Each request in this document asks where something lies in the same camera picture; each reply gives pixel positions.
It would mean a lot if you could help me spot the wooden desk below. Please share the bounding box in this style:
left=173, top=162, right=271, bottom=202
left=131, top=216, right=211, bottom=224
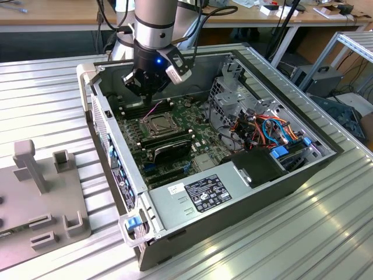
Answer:
left=0, top=0, right=373, bottom=68

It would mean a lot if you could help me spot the blue plastic latch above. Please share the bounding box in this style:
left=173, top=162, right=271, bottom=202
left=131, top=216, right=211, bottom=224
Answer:
left=124, top=215, right=141, bottom=232

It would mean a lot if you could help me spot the blue wire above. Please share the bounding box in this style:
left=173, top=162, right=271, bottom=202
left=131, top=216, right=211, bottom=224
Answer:
left=261, top=116, right=278, bottom=145
left=273, top=116, right=293, bottom=144

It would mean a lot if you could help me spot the silver CPU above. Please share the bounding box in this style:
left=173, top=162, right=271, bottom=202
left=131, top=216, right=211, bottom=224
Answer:
left=150, top=114, right=173, bottom=132

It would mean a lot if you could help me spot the aluminium shelf frame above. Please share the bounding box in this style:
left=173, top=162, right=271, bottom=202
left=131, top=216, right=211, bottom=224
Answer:
left=300, top=30, right=373, bottom=99

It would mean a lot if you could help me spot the blue disk carrier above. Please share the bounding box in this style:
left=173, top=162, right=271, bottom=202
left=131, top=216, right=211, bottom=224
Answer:
left=269, top=145, right=292, bottom=160

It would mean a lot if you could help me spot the black expansion slot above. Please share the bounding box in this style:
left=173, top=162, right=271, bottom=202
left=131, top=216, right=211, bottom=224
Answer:
left=147, top=173, right=183, bottom=188
left=143, top=166, right=188, bottom=179

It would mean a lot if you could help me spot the open cardboard box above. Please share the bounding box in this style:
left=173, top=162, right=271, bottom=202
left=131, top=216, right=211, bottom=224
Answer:
left=313, top=2, right=355, bottom=20

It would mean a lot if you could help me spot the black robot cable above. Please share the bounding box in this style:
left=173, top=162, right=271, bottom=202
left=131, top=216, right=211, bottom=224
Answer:
left=174, top=5, right=239, bottom=61
left=95, top=0, right=118, bottom=57

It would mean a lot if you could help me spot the black box with handle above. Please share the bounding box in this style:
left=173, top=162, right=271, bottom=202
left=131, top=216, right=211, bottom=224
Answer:
left=291, top=65, right=345, bottom=99

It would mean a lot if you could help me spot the green motherboard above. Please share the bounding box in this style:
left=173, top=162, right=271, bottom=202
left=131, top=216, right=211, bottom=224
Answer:
left=112, top=97, right=235, bottom=190

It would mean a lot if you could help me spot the silver chipset heatsink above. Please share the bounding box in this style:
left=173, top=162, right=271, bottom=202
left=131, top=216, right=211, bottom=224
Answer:
left=193, top=153, right=218, bottom=172

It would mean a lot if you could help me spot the silver disk bay cage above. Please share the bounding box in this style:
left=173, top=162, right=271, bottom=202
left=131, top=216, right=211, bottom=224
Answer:
left=207, top=54, right=280, bottom=132

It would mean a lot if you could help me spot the metal socket cover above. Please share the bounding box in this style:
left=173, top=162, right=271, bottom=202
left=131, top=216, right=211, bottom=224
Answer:
left=142, top=113, right=178, bottom=137

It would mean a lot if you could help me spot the black plastic shroud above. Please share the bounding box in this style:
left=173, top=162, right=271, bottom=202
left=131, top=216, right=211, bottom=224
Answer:
left=220, top=146, right=289, bottom=190

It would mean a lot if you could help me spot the brown cardboard piece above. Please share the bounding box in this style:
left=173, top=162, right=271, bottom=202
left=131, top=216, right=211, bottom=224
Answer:
left=360, top=112, right=373, bottom=144

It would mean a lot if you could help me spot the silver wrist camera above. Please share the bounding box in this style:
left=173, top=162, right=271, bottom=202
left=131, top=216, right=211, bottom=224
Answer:
left=157, top=46, right=193, bottom=86

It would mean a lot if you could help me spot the silver power supply unit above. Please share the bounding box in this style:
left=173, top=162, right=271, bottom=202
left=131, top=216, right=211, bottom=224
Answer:
left=145, top=161, right=254, bottom=234

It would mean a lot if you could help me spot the thin wire locking lever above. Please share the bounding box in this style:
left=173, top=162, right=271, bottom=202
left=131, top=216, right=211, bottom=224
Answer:
left=142, top=100, right=164, bottom=121

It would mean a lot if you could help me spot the orange wire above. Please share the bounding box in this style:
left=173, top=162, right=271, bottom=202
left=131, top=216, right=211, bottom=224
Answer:
left=230, top=115, right=301, bottom=140

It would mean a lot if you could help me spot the black graphics card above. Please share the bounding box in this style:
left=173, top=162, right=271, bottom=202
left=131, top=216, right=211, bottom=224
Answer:
left=152, top=139, right=193, bottom=165

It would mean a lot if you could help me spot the grey parts rack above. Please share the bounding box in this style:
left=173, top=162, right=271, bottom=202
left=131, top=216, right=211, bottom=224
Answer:
left=0, top=139, right=93, bottom=272

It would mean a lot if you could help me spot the green RAM stick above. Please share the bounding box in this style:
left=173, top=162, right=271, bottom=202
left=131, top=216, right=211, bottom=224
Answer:
left=0, top=224, right=33, bottom=239

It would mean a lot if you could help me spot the grey open PC case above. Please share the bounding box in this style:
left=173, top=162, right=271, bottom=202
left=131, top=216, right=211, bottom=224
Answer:
left=76, top=49, right=345, bottom=272

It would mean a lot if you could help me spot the white box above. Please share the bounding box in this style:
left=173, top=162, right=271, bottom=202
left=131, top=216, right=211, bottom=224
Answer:
left=259, top=4, right=300, bottom=18

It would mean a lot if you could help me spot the black stand pole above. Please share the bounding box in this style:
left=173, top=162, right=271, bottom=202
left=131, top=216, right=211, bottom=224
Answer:
left=268, top=0, right=302, bottom=61

